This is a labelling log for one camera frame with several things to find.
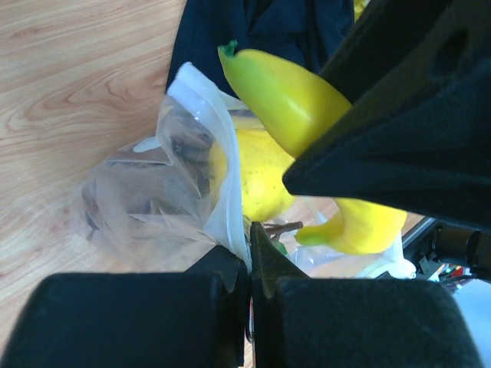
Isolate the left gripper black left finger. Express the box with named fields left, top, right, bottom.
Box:
left=1, top=246, right=249, bottom=367

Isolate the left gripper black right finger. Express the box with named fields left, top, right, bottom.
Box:
left=250, top=222, right=483, bottom=367

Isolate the dark navy cloth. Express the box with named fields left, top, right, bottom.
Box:
left=167, top=0, right=354, bottom=95

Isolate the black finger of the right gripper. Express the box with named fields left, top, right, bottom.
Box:
left=283, top=1, right=490, bottom=229

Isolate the yellow banana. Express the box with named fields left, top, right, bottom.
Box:
left=217, top=40, right=407, bottom=255

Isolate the yellow lemon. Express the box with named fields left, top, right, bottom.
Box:
left=209, top=128, right=296, bottom=223

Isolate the clear zip top bag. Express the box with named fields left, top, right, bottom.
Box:
left=75, top=63, right=416, bottom=279

